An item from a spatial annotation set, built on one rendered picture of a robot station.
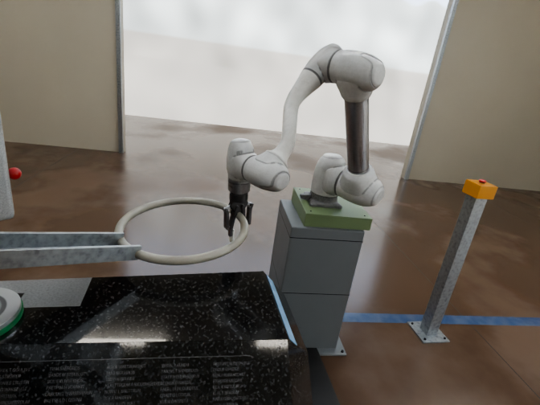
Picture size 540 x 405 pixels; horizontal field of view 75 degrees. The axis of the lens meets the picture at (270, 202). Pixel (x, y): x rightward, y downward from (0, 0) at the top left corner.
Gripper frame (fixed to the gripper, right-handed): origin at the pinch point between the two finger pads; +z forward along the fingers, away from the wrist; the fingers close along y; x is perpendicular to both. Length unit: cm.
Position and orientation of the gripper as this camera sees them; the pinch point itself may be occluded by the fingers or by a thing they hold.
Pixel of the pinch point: (237, 235)
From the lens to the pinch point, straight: 150.4
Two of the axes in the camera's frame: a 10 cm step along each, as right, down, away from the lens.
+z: -0.7, 9.1, 4.2
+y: -8.3, 1.8, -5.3
